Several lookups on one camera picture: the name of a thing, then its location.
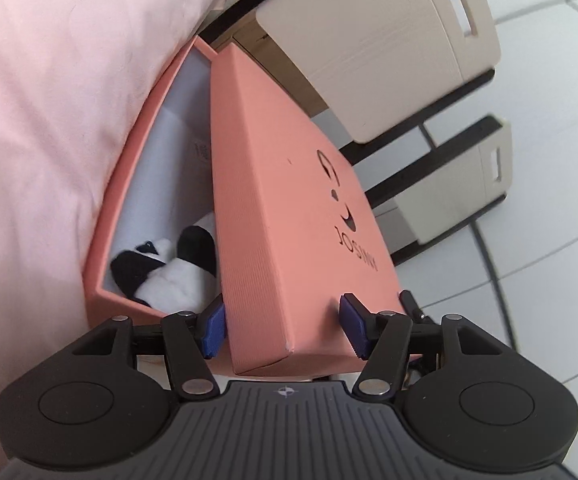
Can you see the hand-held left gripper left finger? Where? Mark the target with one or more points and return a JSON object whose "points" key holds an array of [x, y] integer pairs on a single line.
{"points": [[213, 330]]}

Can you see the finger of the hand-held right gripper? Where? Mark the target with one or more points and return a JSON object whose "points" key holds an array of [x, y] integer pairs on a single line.
{"points": [[411, 305]]}

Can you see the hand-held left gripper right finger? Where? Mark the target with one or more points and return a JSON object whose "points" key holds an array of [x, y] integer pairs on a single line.
{"points": [[353, 322]]}

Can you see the panda plush toy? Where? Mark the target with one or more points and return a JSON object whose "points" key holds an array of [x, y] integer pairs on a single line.
{"points": [[169, 275]]}

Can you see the salmon pink cardboard box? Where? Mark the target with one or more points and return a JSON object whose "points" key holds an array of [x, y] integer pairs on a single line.
{"points": [[119, 240]]}

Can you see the salmon pink box lid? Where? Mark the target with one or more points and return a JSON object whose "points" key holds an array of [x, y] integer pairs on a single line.
{"points": [[279, 210]]}

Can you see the pink bed sheet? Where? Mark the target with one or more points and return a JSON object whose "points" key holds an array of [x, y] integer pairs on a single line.
{"points": [[54, 110]]}

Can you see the beige chair with black frame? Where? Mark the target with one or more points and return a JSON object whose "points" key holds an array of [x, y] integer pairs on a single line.
{"points": [[394, 35], [449, 195]]}

